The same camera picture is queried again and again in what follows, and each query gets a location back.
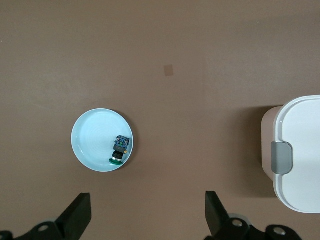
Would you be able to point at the white lidded lunch box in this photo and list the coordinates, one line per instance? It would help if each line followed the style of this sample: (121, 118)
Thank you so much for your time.
(302, 140)

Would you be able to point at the brown tape patch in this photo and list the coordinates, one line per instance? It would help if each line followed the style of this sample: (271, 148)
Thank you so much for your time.
(168, 70)

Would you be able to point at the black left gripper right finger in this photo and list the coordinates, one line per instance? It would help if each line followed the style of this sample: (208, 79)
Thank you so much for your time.
(220, 222)

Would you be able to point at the light blue round plate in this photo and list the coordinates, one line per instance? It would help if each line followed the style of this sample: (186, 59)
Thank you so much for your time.
(95, 140)

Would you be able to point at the green push-button switch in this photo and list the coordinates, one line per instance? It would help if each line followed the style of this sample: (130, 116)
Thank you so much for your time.
(120, 148)

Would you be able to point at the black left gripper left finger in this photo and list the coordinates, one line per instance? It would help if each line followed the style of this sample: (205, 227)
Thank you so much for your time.
(72, 220)

